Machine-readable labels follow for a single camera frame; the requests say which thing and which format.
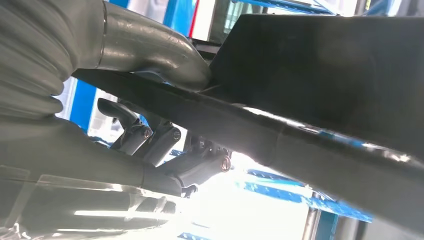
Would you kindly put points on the clear plastic hand wrap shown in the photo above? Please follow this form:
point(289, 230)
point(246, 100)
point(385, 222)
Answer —
point(82, 205)

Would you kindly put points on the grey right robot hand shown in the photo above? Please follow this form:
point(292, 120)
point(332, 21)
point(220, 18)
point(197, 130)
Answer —
point(82, 155)

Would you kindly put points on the blue metal shelf rack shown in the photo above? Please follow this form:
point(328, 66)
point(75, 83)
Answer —
point(281, 193)
point(82, 106)

